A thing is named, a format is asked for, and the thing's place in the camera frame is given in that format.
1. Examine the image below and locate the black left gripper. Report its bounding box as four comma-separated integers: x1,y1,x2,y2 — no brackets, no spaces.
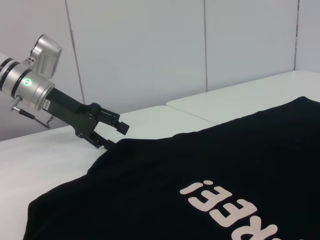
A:
43,87,131,151

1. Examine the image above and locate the black shirt with FREE print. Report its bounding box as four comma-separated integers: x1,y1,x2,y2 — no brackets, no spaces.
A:
26,96,320,240

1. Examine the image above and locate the left gripper cable with plug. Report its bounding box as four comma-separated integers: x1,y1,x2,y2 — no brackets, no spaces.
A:
6,96,55,130

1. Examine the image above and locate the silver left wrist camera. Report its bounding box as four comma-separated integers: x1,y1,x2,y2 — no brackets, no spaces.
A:
25,34,63,79

